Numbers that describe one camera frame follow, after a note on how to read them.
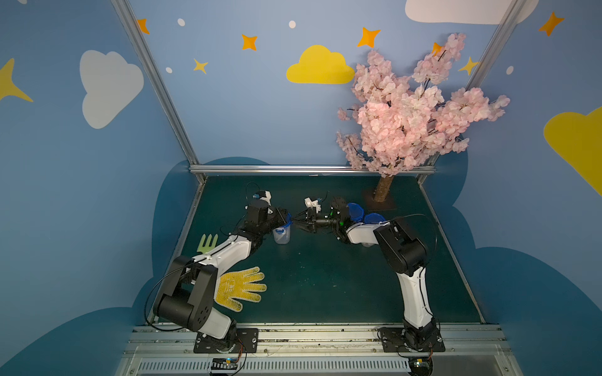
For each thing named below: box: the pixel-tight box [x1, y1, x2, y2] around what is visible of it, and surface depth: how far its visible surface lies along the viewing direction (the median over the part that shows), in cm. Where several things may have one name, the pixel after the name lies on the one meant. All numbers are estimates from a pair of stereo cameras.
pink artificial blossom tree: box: [337, 33, 511, 203], surface depth 73 cm
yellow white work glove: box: [213, 266, 268, 313], surface depth 87 cm
